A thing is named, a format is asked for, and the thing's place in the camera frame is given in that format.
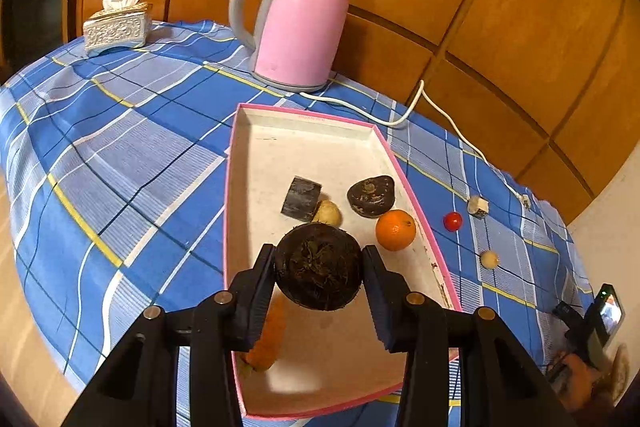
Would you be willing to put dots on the person's right hand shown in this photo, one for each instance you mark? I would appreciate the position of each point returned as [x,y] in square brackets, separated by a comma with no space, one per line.
[577,387]

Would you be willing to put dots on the large dark round root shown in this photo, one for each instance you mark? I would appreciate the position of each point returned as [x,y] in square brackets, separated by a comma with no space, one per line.
[320,264]

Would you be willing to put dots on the pink-rimmed white tray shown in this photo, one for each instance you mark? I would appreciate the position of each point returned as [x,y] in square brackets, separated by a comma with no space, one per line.
[300,152]

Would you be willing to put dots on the dark brown water chestnut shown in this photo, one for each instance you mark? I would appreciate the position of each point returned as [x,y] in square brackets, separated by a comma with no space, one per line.
[371,198]

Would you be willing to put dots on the blue plaid tablecloth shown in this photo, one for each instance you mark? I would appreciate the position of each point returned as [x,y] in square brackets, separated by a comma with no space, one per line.
[150,147]

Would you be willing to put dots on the pink electric kettle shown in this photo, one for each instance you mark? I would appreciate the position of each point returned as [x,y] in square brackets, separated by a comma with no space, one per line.
[300,22]

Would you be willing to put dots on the black sugarcane piece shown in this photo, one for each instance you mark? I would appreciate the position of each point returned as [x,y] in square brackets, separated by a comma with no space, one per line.
[300,199]

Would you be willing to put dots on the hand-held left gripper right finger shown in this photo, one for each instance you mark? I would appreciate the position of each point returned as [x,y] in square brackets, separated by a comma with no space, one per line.
[382,307]

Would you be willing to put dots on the small beige potato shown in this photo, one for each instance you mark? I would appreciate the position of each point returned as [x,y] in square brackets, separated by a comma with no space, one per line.
[329,213]

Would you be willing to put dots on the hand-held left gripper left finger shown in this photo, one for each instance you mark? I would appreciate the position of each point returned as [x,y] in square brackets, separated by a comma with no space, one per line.
[257,302]

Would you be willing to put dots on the carrot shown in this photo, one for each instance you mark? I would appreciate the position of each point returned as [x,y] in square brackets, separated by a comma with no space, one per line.
[270,342]

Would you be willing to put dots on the silver ornate tissue box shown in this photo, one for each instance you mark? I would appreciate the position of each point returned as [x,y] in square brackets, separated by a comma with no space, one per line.
[117,29]

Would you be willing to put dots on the orange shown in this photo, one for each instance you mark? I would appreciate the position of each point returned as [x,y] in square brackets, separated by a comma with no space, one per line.
[396,230]

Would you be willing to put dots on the white peeled sugarcane piece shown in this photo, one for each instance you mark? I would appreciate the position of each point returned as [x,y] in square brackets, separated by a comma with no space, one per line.
[476,206]

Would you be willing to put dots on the red cherry tomato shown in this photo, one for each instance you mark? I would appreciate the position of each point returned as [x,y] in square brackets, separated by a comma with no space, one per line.
[453,221]

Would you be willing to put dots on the small beige round fruit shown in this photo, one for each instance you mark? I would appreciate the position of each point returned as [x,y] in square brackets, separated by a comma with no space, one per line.
[489,259]

